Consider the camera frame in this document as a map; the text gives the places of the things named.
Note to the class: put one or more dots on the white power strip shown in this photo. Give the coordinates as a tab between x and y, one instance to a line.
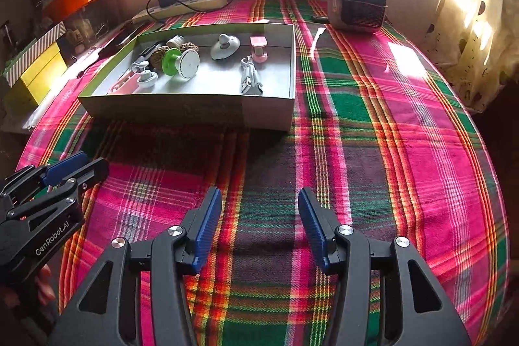
179	8

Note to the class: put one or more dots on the white round face toy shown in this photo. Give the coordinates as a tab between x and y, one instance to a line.
225	47

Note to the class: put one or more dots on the plaid pink green cloth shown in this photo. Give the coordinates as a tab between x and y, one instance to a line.
377	133

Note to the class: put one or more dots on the floral curtain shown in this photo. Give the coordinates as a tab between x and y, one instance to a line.
474	43

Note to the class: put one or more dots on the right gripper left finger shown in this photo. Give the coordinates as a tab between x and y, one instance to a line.
106	307

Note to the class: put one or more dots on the green white cardboard box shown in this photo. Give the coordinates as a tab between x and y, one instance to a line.
236	91

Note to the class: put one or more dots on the brown walnut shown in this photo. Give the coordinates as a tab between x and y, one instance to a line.
157	56
189	46

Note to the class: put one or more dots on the green white suction holder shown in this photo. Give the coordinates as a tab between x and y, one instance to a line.
185	64

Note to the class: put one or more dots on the yellow box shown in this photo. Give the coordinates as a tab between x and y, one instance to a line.
34	84

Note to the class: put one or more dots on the black smartphone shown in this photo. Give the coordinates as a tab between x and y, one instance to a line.
127	33

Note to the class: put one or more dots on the small white ribbed jar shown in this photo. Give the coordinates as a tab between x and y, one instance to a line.
176	42

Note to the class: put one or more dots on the grey white knob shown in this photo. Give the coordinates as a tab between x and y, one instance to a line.
146	77

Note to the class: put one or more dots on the striped gift box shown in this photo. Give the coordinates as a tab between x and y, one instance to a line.
23	61

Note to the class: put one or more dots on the pink clip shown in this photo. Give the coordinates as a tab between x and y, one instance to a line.
126	84
258	44

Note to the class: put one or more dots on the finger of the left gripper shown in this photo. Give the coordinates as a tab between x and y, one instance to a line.
69	191
25	183

